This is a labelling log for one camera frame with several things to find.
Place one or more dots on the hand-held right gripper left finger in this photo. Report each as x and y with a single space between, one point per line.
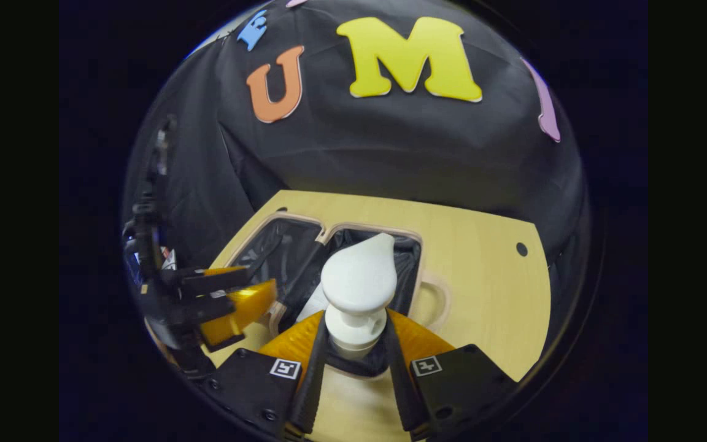
313 380

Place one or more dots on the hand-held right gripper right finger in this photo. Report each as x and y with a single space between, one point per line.
399 380

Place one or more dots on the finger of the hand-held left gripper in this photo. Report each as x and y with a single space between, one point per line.
243 310
212 282

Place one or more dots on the white squeeze tube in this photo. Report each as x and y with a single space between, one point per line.
312 304

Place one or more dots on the pink suitcase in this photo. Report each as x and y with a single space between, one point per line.
280 245

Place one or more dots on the white pump bottle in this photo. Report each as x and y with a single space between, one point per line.
359 282

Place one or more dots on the black round table grommet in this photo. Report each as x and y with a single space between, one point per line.
521 249

